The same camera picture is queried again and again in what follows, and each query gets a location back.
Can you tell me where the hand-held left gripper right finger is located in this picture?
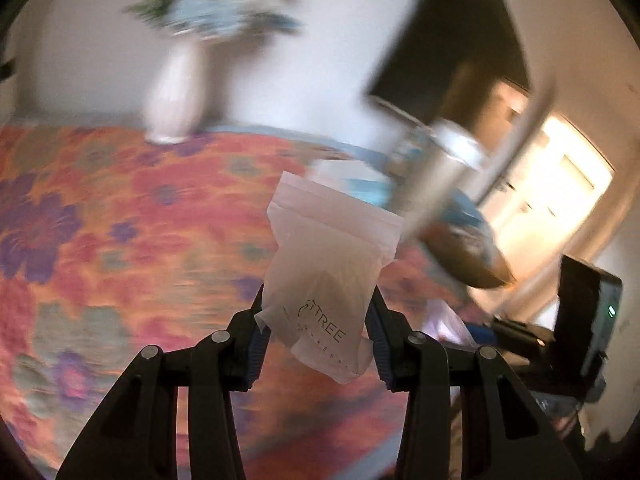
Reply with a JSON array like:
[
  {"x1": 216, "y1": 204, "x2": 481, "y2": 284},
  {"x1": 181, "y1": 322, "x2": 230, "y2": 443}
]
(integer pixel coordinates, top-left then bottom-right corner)
[{"x1": 365, "y1": 290, "x2": 586, "y2": 480}]

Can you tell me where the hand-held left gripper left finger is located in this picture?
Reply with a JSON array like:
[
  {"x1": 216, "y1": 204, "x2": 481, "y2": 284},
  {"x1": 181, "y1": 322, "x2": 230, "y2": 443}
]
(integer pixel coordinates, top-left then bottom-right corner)
[{"x1": 50, "y1": 282, "x2": 273, "y2": 480}]

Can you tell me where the white plastic zip bag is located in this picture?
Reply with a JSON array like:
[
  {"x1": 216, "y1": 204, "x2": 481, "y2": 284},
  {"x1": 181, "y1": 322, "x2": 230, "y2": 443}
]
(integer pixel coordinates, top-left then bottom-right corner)
[{"x1": 254, "y1": 170, "x2": 405, "y2": 386}]

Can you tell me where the brown round basket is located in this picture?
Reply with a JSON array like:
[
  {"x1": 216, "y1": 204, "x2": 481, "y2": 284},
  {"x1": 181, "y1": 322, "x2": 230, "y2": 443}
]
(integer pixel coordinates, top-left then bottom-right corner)
[{"x1": 422, "y1": 220, "x2": 518, "y2": 291}]

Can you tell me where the white paper sheet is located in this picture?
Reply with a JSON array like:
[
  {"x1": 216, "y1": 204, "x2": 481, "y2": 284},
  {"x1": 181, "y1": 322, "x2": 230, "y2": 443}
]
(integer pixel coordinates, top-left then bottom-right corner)
[{"x1": 422, "y1": 300, "x2": 478, "y2": 348}]

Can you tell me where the white door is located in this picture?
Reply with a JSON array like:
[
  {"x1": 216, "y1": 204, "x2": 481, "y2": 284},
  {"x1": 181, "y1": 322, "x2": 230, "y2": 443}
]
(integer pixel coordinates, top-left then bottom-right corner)
[{"x1": 477, "y1": 112, "x2": 617, "y2": 283}]

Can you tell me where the white and blue packet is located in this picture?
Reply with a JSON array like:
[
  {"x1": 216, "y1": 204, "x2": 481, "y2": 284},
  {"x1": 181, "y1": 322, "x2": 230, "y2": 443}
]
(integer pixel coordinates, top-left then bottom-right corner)
[{"x1": 310, "y1": 160, "x2": 397, "y2": 207}]

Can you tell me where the grey cylindrical container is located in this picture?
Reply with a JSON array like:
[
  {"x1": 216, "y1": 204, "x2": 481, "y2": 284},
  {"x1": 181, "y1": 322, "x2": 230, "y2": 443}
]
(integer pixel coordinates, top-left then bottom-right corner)
[{"x1": 387, "y1": 119, "x2": 488, "y2": 241}]

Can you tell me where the floral tablecloth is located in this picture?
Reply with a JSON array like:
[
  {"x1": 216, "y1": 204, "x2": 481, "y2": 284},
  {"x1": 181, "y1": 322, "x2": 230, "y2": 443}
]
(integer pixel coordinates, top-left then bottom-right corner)
[{"x1": 0, "y1": 125, "x2": 493, "y2": 480}]

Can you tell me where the white vase with blue flowers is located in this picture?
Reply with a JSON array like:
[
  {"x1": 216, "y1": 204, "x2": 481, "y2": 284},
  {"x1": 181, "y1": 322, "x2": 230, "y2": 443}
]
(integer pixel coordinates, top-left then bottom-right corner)
[{"x1": 122, "y1": 0, "x2": 303, "y2": 145}]

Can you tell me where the black wall television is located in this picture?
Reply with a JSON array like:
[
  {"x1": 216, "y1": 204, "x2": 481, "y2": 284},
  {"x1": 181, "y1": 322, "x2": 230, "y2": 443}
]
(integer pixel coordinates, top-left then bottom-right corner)
[{"x1": 367, "y1": 0, "x2": 531, "y2": 126}]

